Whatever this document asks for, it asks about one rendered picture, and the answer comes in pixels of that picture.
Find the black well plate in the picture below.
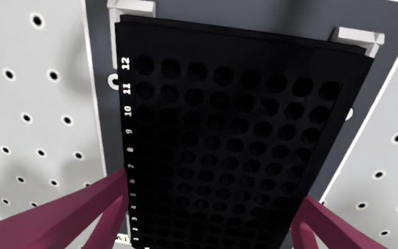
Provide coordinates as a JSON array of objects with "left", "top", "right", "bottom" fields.
[{"left": 114, "top": 15, "right": 375, "bottom": 249}]

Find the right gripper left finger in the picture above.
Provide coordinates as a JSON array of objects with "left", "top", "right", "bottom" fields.
[{"left": 0, "top": 167, "right": 129, "bottom": 249}]

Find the grey perforated base plate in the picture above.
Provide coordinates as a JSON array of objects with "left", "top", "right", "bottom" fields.
[{"left": 0, "top": 0, "right": 398, "bottom": 249}]

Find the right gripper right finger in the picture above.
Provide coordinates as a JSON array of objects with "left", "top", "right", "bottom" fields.
[{"left": 290, "top": 194, "right": 388, "bottom": 249}]

